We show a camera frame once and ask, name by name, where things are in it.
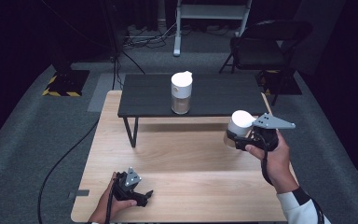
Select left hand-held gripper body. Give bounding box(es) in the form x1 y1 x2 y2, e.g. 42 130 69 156
113 167 148 207

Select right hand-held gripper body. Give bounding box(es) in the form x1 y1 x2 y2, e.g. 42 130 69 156
245 113 296 153

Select white-lidded glass jar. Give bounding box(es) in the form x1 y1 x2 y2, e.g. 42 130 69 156
171 70 194 116
223 109 257 149

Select black shelf with metal legs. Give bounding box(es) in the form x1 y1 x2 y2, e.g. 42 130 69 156
117 73 269 148

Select person's left hand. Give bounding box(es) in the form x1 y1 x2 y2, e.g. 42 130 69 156
88 172 137 224

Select person's right hand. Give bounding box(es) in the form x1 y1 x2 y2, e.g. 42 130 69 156
245 130 298 194

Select black stand base, yellow stripes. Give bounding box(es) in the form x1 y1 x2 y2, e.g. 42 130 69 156
42 63 91 97
255 68 303 96

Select grey tape strip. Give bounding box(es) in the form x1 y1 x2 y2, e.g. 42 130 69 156
68 189 90 200

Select black folding chair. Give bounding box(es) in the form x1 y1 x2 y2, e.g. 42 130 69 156
218 20 313 106

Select white metal stand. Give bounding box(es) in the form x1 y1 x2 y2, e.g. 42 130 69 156
172 0 253 57

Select black stand column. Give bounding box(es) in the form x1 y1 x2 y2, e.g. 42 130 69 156
101 0 129 60

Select left hand-held gripper cable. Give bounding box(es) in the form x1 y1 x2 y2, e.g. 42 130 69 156
104 180 118 224

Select hand-held gripper cable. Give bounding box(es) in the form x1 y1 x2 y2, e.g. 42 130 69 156
104 180 118 224
259 133 326 224

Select right hand-held gripper cable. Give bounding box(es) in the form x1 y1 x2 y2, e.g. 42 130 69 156
259 133 326 224

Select long black floor cable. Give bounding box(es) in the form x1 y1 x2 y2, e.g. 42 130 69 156
36 119 101 224

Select bundle of floor cables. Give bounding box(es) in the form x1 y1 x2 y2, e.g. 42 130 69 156
123 23 181 49

